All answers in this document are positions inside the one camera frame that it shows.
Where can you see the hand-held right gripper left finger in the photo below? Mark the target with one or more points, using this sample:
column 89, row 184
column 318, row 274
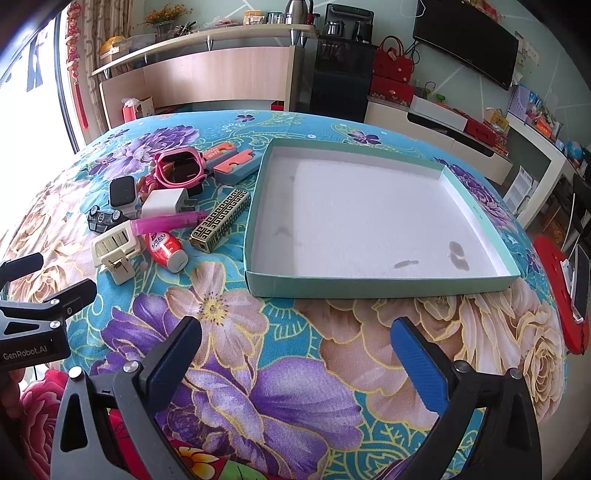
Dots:
column 175, row 355

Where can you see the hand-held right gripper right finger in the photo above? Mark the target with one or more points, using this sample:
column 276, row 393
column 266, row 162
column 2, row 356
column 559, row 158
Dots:
column 420, row 364

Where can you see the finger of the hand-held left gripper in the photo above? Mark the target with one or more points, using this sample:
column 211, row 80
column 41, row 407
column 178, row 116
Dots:
column 69, row 297
column 23, row 270

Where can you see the beige toy car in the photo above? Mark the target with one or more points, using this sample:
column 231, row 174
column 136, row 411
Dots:
column 113, row 244

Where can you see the black toy car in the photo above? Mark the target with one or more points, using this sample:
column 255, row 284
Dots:
column 104, row 218

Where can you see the small red white bottle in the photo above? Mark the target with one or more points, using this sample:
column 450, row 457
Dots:
column 164, row 249

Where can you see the white rounded gadget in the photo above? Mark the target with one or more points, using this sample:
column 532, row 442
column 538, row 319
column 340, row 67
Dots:
column 123, row 194

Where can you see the pink lighter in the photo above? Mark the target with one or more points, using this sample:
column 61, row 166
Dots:
column 166, row 224

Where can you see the white charger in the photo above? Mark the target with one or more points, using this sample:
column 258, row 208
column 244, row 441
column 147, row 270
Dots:
column 159, row 203

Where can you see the pink dog toy figure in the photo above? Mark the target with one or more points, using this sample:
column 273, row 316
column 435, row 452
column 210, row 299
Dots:
column 148, row 184

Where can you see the gold patterned lighter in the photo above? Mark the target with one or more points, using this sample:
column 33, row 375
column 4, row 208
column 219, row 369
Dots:
column 221, row 219

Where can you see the teal cardboard box tray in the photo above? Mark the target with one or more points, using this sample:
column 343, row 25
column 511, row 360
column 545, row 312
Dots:
column 369, row 221

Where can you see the pink pig-shaped gadget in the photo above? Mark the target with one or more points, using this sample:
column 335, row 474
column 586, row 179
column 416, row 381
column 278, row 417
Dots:
column 159, row 173

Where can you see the orange blue toy knife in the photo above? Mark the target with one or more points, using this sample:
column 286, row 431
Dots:
column 240, row 168

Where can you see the orange toy knife with print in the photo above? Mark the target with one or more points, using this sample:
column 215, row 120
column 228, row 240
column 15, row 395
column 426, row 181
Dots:
column 221, row 148

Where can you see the teal floral blanket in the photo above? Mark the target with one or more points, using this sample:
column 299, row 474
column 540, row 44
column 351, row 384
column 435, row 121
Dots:
column 277, row 369

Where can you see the red stool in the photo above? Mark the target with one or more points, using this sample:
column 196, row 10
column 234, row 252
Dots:
column 549, row 277

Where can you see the white phone stand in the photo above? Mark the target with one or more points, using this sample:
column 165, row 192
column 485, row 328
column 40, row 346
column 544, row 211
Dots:
column 567, row 270

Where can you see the smartphone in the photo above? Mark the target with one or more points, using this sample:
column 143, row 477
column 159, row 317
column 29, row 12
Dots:
column 582, row 281

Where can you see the small red bag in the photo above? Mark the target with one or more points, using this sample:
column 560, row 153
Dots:
column 128, row 113

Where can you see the white paper calendar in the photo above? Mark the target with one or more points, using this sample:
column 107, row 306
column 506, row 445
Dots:
column 519, row 189

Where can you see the white paper bag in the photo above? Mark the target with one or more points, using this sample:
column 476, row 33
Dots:
column 147, row 107

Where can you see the black chair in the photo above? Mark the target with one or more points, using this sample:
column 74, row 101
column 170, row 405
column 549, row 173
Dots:
column 581, row 203

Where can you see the red hanging decoration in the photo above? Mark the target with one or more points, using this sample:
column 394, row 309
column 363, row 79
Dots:
column 76, row 46

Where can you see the white television stand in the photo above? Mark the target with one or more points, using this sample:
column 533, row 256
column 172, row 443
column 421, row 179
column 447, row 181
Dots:
column 429, row 134

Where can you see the yellow round object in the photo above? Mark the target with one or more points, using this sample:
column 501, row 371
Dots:
column 111, row 46

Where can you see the red flat box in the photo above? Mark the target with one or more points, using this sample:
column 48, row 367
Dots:
column 485, row 131

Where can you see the white desk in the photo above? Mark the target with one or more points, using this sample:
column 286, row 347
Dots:
column 545, row 152

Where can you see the white flat box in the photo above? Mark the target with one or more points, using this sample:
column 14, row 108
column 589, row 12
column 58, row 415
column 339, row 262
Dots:
column 438, row 113

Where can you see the patterned curtain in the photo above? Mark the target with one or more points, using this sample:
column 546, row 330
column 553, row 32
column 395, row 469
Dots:
column 99, row 23

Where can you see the wooden counter cabinet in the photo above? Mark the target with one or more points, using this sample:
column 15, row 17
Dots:
column 207, row 78

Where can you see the blue globe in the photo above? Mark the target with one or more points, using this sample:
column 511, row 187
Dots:
column 576, row 151

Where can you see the red gift box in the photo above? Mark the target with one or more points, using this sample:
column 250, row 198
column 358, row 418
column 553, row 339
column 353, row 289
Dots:
column 390, row 90

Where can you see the purple plastic basket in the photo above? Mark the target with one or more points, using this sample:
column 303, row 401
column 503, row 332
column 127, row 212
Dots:
column 521, row 104

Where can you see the vase of orange flowers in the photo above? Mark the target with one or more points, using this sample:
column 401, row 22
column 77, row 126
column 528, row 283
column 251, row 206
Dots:
column 166, row 16

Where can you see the black tea machine cabinet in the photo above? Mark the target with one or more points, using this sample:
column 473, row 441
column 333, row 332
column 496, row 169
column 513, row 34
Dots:
column 341, row 78

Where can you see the red gift bag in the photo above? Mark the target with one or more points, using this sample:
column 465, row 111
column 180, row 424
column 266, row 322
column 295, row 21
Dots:
column 392, row 64

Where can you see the black television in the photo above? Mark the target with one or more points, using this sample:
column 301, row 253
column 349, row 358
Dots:
column 466, row 41

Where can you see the glass jars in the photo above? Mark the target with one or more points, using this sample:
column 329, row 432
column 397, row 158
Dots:
column 275, row 18

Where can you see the steel thermos jug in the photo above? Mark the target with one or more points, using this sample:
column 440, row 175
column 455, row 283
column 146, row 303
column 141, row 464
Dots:
column 298, row 11

